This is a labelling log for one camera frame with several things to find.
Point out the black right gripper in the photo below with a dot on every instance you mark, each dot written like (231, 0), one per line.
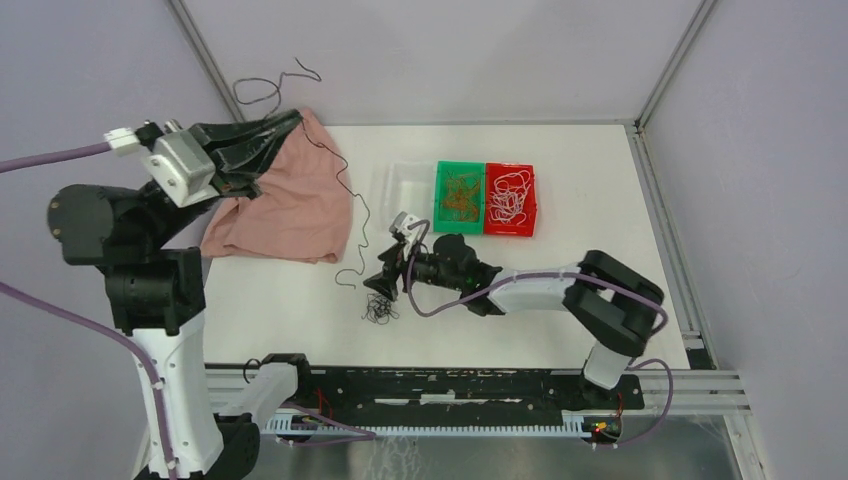
(395, 256)

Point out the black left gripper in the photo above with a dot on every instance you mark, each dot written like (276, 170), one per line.
(244, 147)

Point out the clear plastic bin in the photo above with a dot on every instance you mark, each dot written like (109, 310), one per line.
(409, 187)

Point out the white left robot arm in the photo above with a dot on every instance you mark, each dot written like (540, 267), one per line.
(156, 293)

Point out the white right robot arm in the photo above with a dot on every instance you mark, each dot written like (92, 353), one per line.
(619, 307)

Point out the pink cloth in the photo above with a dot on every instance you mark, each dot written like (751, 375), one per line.
(304, 212)

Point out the green plastic bin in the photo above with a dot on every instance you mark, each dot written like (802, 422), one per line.
(459, 204)

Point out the red plastic bin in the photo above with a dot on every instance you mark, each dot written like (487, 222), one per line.
(510, 200)

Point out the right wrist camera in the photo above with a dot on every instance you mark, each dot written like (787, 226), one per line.
(409, 229)

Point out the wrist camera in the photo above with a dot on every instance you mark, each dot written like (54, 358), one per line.
(180, 166)
(409, 229)

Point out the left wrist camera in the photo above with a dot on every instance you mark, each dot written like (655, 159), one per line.
(180, 166)

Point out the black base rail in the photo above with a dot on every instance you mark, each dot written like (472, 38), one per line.
(460, 397)

